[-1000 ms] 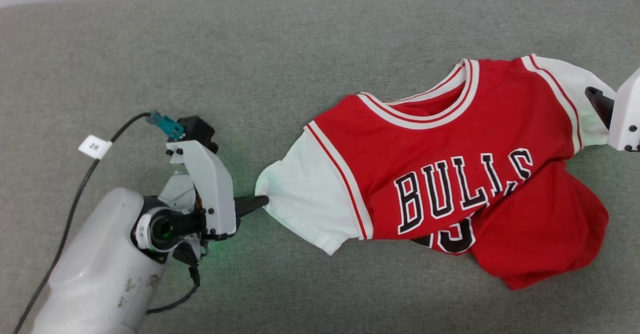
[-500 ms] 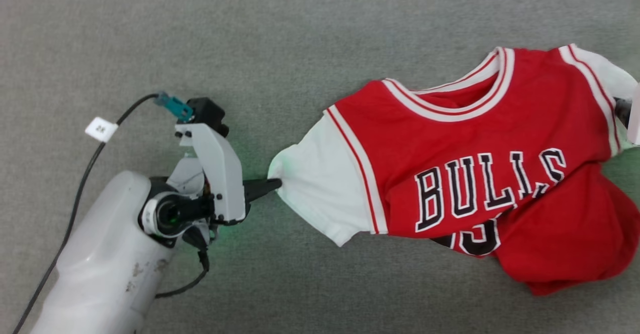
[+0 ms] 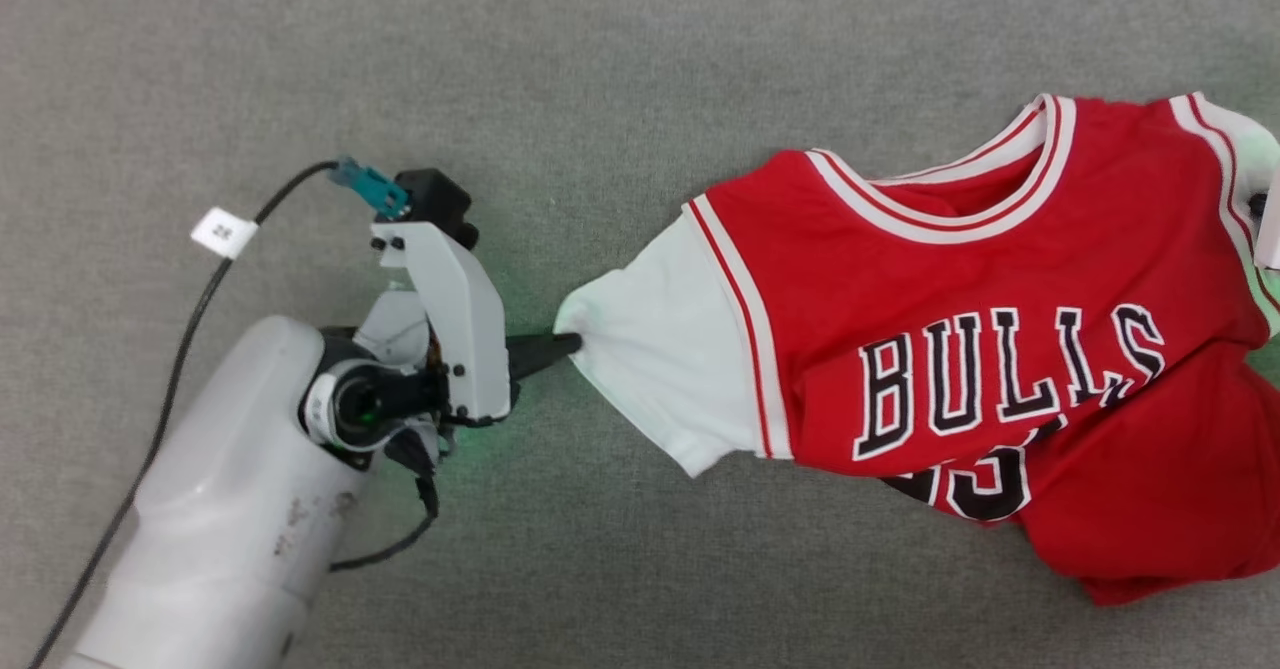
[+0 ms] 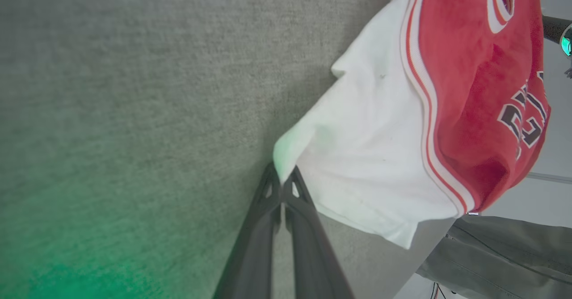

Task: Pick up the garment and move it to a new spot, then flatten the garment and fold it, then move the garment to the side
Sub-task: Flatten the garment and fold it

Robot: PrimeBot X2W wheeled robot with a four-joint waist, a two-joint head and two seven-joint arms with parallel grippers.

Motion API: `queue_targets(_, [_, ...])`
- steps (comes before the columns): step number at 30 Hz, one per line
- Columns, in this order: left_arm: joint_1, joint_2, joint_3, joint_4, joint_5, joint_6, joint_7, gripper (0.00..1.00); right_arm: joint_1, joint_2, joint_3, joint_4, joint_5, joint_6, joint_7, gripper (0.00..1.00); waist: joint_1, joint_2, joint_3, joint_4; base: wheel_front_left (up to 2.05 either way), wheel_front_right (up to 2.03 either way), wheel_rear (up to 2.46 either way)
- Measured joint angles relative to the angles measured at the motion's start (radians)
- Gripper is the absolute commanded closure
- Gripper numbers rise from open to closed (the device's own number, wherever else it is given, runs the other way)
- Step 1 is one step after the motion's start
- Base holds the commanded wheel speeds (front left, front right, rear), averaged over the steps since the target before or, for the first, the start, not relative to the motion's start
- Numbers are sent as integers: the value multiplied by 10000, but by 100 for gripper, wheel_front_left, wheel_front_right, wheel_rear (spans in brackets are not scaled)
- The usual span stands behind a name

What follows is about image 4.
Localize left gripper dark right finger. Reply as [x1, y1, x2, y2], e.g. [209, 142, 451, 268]
[282, 166, 356, 299]

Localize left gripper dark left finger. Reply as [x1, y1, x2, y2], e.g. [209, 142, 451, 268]
[214, 163, 283, 299]

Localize red and white basketball jersey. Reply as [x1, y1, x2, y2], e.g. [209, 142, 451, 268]
[273, 0, 551, 249]

